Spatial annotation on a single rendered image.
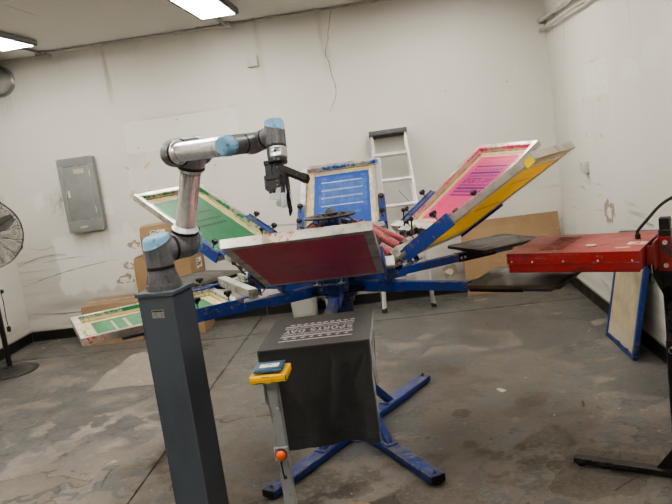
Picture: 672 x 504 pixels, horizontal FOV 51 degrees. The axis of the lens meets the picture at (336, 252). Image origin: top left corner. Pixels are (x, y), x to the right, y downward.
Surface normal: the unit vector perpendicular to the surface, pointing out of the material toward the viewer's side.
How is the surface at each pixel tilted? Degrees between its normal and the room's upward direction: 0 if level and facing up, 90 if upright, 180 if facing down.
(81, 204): 90
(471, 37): 90
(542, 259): 91
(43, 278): 90
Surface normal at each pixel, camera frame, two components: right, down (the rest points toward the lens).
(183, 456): -0.29, 0.18
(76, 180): -0.08, 0.16
